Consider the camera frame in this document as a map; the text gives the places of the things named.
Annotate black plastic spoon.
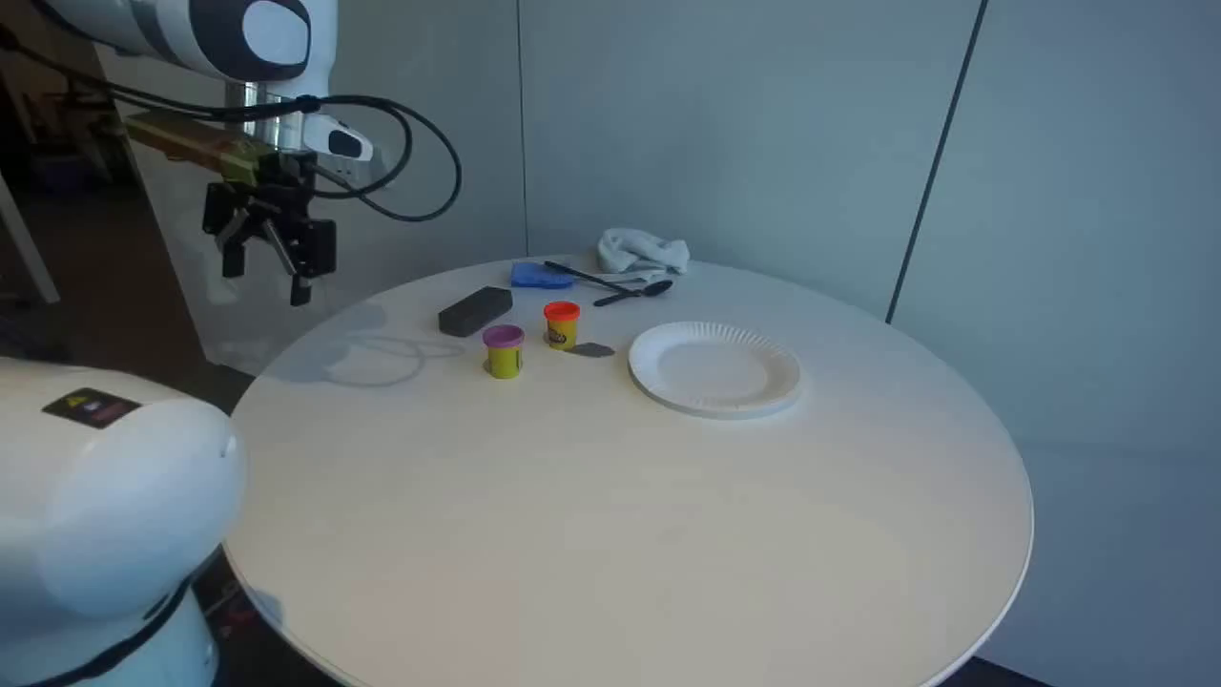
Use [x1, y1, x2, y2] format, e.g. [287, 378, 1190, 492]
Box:
[590, 281, 675, 311]

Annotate black plastic knife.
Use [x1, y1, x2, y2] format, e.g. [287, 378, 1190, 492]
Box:
[541, 260, 632, 293]

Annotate yellow cup with purple lid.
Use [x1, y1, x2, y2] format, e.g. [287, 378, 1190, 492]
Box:
[481, 320, 527, 381]

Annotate yellow cup with orange lid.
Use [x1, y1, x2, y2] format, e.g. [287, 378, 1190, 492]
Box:
[541, 298, 585, 350]

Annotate black rectangular block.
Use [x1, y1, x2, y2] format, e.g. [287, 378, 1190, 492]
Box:
[435, 282, 515, 342]

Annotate white crumpled cloth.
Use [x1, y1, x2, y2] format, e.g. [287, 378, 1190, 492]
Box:
[597, 227, 696, 288]

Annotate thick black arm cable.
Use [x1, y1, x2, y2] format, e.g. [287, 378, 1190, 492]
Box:
[0, 25, 303, 127]

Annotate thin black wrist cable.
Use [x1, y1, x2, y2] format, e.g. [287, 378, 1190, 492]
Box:
[303, 91, 471, 228]

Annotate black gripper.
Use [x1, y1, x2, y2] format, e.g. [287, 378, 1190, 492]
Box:
[201, 149, 340, 311]

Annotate white paper plate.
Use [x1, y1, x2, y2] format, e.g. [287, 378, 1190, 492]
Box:
[625, 319, 808, 424]

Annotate blue object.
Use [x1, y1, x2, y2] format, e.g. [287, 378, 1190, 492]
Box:
[506, 260, 585, 293]

